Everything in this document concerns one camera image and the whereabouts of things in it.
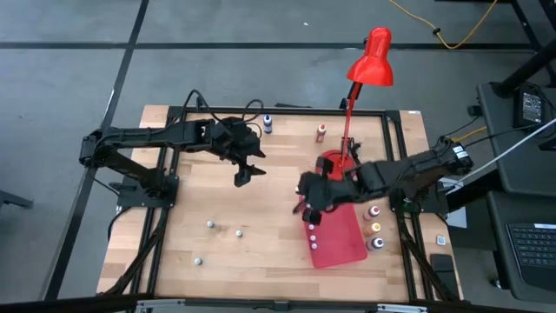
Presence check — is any black crossbeam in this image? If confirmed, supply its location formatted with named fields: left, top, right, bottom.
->
left=0, top=294, right=556, bottom=313

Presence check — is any black keyboard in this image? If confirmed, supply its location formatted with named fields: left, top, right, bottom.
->
left=505, top=222, right=556, bottom=283

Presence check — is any red desk lamp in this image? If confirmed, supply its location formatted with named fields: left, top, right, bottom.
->
left=315, top=26, right=395, bottom=188

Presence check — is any pink translucent plastic bin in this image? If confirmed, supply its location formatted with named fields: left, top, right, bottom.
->
left=297, top=190, right=369, bottom=270

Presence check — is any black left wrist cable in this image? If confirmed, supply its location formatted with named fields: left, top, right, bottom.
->
left=181, top=89, right=265, bottom=131

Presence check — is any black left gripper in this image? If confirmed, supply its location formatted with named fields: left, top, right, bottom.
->
left=210, top=116, right=267, bottom=188

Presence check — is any black side desk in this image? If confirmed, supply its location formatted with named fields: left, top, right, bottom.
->
left=475, top=81, right=556, bottom=305

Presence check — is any black lamp cord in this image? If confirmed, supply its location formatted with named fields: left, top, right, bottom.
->
left=315, top=137, right=362, bottom=176

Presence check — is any white rod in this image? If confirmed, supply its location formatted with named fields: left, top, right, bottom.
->
left=451, top=117, right=556, bottom=186

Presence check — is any black desk leg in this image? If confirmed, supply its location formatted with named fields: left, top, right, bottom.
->
left=510, top=0, right=556, bottom=52
left=490, top=37, right=556, bottom=99

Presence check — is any black phone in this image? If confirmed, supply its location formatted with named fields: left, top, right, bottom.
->
left=428, top=253, right=456, bottom=284

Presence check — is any black aluminium table frame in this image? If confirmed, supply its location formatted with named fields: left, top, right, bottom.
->
left=115, top=103, right=455, bottom=305

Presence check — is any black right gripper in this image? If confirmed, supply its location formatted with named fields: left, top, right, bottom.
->
left=293, top=170, right=354, bottom=226

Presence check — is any white paper sheet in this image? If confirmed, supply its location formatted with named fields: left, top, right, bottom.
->
left=446, top=207, right=468, bottom=230

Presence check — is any dark chair leg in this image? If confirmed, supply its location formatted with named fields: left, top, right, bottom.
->
left=0, top=189, right=35, bottom=210

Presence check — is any black power adapter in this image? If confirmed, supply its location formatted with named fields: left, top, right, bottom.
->
left=513, top=85, right=546, bottom=129

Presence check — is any yellow extension cable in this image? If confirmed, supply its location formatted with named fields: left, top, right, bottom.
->
left=387, top=0, right=500, bottom=50

